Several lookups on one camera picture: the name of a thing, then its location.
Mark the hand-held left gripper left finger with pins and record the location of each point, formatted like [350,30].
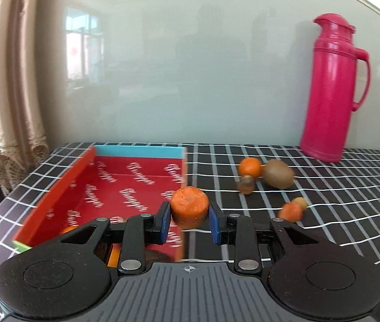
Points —
[165,223]

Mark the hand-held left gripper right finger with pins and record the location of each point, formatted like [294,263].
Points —
[215,224]

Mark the thick carrot chunk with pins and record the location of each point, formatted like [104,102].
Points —
[190,206]

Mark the colourful cardboard box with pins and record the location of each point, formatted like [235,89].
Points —
[126,181]

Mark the large tangerine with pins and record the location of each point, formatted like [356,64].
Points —
[113,258]
[68,230]

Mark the small brown chestnut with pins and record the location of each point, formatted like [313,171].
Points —
[245,184]

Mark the small tangerine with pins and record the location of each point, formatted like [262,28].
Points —
[250,167]

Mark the black white checkered tablecloth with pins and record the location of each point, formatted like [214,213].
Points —
[327,208]

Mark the peach-coloured apricot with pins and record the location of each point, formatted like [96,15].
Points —
[290,212]

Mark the brown kiwi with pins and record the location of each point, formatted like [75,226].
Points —
[278,173]

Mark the small tan longan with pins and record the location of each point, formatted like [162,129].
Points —
[300,202]

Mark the red thermos jug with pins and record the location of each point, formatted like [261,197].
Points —
[330,90]

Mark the beige lace-trimmed curtain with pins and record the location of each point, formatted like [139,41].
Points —
[12,90]

